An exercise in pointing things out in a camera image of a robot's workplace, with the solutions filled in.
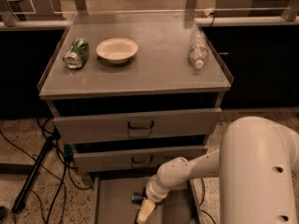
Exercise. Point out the middle drawer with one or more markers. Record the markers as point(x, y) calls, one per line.
point(121, 160)

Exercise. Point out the blue box behind cabinet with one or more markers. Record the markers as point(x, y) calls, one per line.
point(68, 153)

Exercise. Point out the drawer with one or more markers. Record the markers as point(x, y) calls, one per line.
point(114, 203)
point(113, 127)
point(121, 160)

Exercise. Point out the clear plastic water bottle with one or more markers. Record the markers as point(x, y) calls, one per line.
point(198, 50)

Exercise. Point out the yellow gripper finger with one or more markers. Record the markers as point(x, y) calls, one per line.
point(146, 208)

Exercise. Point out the black top drawer handle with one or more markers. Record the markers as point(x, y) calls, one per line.
point(141, 127)

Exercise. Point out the black bar on floor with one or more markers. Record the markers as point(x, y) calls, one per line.
point(19, 203)

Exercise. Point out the green soda can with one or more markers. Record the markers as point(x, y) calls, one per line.
point(77, 55)

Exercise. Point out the dark shoe tip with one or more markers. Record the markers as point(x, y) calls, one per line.
point(3, 214)

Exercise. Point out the black middle drawer handle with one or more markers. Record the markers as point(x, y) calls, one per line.
point(142, 160)

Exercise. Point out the bottom drawer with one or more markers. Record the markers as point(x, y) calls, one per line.
point(114, 203)

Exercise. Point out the white bowl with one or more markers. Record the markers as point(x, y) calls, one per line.
point(117, 50)

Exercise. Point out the black drawer handle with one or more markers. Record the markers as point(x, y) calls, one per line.
point(142, 160)
point(141, 127)

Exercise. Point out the top drawer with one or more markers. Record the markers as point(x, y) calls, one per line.
point(113, 127)

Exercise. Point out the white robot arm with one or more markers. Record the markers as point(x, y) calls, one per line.
point(254, 163)

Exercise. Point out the silver blue redbull can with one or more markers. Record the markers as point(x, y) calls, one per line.
point(138, 198)

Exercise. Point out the grey drawer cabinet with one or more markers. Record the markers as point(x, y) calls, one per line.
point(158, 78)

